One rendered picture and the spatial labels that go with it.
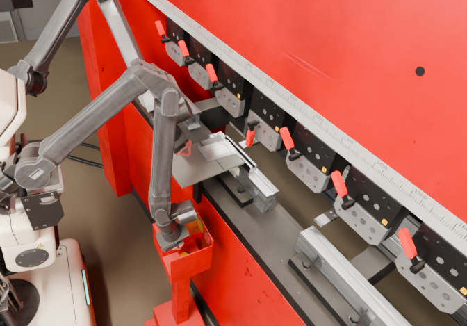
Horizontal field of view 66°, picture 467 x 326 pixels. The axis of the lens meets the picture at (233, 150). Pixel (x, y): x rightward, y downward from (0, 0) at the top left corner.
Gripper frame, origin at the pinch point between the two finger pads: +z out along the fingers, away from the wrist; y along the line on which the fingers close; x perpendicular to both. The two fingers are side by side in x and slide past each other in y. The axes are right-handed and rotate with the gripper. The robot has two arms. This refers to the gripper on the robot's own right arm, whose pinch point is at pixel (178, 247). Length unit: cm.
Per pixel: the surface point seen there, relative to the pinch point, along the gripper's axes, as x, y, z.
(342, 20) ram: -13, 52, -73
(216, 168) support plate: 13.1, 24.1, -14.4
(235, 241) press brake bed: -5.9, 19.1, 5.1
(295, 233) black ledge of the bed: -15.8, 38.7, 2.4
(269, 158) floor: 98, 93, 107
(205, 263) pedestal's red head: -4.8, 6.2, 11.1
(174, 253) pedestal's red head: 4.2, -2.2, 9.4
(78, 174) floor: 134, -42, 72
